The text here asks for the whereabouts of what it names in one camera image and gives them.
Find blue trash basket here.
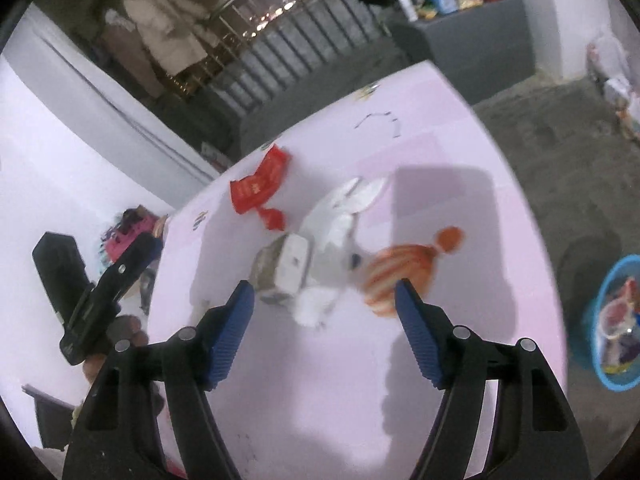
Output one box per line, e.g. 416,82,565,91
582,255,639,392

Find pink printed bed sheet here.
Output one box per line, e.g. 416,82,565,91
146,58,572,480

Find white trash bag pile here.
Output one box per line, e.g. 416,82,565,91
586,29,639,144

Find dark grey cabinet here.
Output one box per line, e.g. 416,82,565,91
386,0,536,105

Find white bottle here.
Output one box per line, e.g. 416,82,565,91
398,0,419,23

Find red plastic wrapper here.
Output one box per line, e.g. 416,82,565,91
230,144,291,231

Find metal balcony railing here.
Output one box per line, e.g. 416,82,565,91
209,0,388,116

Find beige hanging coat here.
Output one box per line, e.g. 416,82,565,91
122,0,220,76

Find gold tissue pack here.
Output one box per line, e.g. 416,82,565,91
250,233,310,306

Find white tissue paper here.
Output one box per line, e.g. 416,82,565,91
288,177,387,330

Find pink clothes pile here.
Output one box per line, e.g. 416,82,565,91
99,205,168,266

